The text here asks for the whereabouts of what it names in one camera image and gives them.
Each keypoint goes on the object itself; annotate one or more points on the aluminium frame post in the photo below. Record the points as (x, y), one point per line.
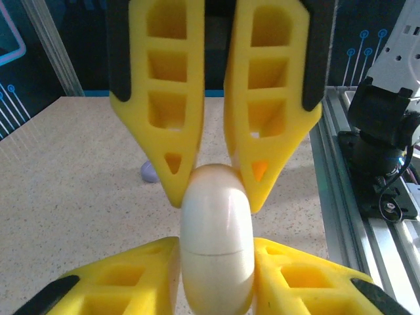
(52, 46)

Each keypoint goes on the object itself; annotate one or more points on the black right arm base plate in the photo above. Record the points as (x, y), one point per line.
(407, 200)

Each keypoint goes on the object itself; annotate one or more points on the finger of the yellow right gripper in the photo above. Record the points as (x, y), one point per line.
(167, 131)
(279, 131)

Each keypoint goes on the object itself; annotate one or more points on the wide aluminium frame rail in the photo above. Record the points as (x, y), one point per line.
(361, 249)

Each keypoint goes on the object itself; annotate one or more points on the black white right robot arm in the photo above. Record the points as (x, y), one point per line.
(380, 108)

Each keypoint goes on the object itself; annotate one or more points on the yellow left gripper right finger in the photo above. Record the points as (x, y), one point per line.
(311, 288)

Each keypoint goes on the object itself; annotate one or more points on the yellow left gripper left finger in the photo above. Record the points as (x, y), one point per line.
(108, 285)

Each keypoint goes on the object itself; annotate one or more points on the purple earbud charging case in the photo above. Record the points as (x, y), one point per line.
(147, 172)

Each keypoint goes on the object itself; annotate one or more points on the white earbud charging case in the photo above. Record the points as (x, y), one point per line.
(216, 229)

